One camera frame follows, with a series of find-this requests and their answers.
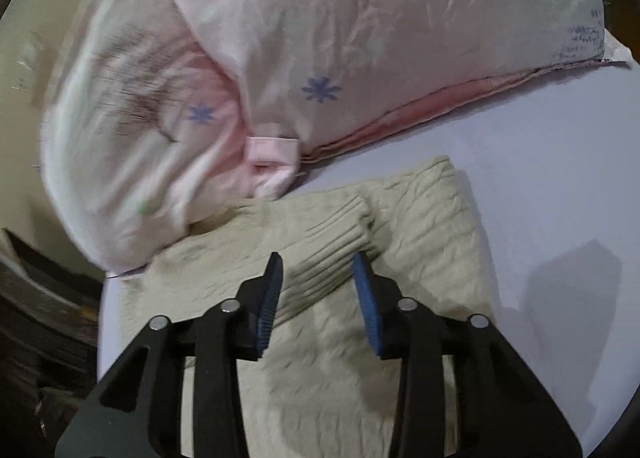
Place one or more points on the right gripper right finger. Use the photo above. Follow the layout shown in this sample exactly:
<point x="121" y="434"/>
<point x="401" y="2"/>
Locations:
<point x="502" y="409"/>

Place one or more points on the white wall socket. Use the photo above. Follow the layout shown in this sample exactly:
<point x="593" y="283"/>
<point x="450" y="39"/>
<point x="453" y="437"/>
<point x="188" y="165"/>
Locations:
<point x="29" y="63"/>

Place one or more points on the pink floral pillow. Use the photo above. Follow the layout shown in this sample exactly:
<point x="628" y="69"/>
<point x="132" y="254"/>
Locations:
<point x="329" y="73"/>
<point x="143" y="135"/>

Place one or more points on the beige knit sweater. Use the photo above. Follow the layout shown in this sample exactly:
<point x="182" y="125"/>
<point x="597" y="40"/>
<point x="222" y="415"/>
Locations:
<point x="319" y="390"/>

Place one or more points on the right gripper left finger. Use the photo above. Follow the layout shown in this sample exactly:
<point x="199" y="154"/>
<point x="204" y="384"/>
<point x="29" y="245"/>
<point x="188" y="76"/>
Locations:
<point x="135" y="409"/>

